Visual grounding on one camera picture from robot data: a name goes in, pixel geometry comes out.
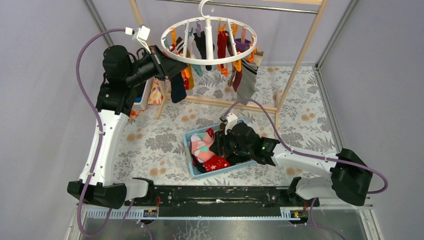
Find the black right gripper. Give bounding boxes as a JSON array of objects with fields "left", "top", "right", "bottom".
[{"left": 209, "top": 124, "right": 252, "bottom": 158}]

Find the navy cream-cuffed sock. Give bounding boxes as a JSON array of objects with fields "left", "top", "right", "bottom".
[{"left": 170, "top": 72, "right": 187, "bottom": 104}]

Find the white round clip hanger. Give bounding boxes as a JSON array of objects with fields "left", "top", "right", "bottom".
[{"left": 160, "top": 0, "right": 258, "bottom": 71}]

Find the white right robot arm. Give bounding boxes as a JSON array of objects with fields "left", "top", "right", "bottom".
[{"left": 211, "top": 122, "right": 373, "bottom": 206}]

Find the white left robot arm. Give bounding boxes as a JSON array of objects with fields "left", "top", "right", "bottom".
[{"left": 67, "top": 45, "right": 188, "bottom": 209}]

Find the red snowflake sock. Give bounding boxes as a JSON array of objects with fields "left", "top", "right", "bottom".
[{"left": 202, "top": 155, "right": 231, "bottom": 172}]

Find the pink green patterned sock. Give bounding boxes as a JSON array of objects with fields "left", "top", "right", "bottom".
[{"left": 190, "top": 132, "right": 215, "bottom": 163}]

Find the orange floral cloth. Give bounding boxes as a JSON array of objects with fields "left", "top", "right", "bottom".
[{"left": 129, "top": 78, "right": 165, "bottom": 120}]

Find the blue plastic sock basket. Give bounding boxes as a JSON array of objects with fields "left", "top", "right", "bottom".
[{"left": 182, "top": 124, "right": 256, "bottom": 179}]

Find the black hanging sock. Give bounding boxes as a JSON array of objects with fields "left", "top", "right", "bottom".
[{"left": 194, "top": 31, "right": 207, "bottom": 60}]

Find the white plastic laundry basket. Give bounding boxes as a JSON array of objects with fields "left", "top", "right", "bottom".
[{"left": 132, "top": 77, "right": 154, "bottom": 111}]

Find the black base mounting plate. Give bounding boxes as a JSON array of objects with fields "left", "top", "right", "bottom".
[{"left": 133, "top": 185, "right": 320, "bottom": 218}]

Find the red hanging sock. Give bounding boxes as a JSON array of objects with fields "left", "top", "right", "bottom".
[{"left": 217, "top": 30, "right": 228, "bottom": 59}]

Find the metal hanging rod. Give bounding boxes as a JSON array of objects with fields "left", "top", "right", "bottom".
[{"left": 155, "top": 0, "right": 319, "bottom": 15}]

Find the grey hanging sock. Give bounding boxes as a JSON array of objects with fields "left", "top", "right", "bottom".
[{"left": 233, "top": 51, "right": 264, "bottom": 100}]

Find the purple striped hanging sock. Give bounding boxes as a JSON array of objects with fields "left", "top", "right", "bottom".
[{"left": 231, "top": 38, "right": 253, "bottom": 93}]

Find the floral table mat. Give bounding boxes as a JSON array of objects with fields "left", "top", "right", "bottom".
[{"left": 112, "top": 66, "right": 338, "bottom": 186}]

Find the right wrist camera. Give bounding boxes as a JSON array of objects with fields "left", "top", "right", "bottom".
[{"left": 219, "top": 112, "right": 239, "bottom": 135}]

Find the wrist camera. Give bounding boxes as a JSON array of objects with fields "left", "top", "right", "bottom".
[
  {"left": 219, "top": 112, "right": 239, "bottom": 135},
  {"left": 124, "top": 25, "right": 151, "bottom": 54}
]

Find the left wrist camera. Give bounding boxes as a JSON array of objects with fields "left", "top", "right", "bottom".
[{"left": 124, "top": 25, "right": 151, "bottom": 54}]

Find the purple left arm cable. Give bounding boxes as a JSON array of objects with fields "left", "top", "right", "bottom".
[{"left": 76, "top": 28, "right": 133, "bottom": 238}]

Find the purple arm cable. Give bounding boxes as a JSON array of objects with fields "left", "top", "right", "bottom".
[
  {"left": 221, "top": 98, "right": 389, "bottom": 240},
  {"left": 76, "top": 28, "right": 133, "bottom": 238}
]

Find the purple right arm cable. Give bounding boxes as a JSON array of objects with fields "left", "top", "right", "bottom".
[{"left": 221, "top": 98, "right": 389, "bottom": 240}]

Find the wooden clothes rack frame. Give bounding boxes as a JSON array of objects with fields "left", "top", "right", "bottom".
[{"left": 129, "top": 0, "right": 329, "bottom": 133}]

